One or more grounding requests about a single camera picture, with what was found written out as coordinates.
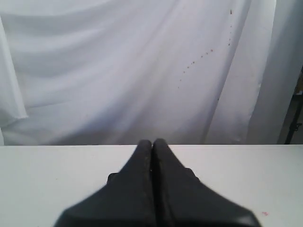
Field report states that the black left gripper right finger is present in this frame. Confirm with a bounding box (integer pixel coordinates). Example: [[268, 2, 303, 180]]
[[152, 139, 258, 227]]

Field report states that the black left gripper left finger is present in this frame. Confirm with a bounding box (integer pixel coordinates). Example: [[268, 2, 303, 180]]
[[55, 140, 153, 227]]

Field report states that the black tripod stand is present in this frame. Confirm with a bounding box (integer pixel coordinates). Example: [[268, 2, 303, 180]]
[[284, 77, 303, 145]]

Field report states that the white backdrop cloth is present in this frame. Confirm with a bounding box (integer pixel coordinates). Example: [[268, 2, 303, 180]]
[[0, 0, 291, 145]]

